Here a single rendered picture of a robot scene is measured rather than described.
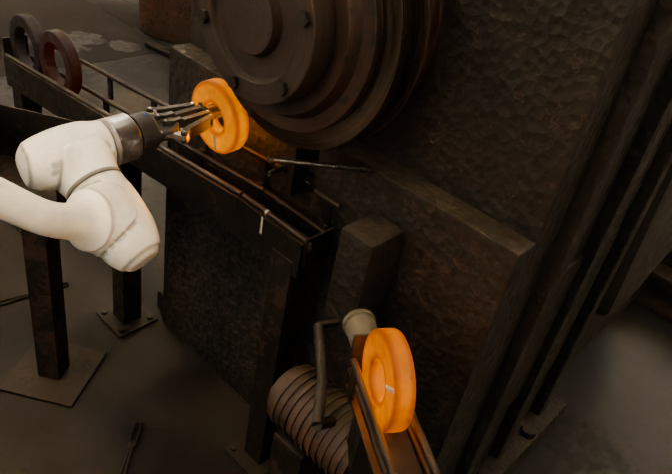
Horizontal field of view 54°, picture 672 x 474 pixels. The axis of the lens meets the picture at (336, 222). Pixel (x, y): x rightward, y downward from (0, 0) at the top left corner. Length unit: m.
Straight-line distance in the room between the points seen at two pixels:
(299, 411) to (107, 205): 0.49
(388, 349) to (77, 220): 0.51
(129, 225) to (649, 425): 1.69
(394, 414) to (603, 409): 1.34
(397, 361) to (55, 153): 0.65
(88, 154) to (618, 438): 1.67
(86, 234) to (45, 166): 0.15
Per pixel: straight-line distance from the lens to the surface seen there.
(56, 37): 1.97
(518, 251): 1.10
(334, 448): 1.19
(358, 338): 1.08
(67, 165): 1.19
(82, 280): 2.26
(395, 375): 0.96
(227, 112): 1.36
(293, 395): 1.24
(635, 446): 2.20
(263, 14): 1.06
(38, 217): 1.06
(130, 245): 1.12
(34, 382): 1.96
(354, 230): 1.16
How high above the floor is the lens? 1.44
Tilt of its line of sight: 33 degrees down
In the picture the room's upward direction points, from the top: 11 degrees clockwise
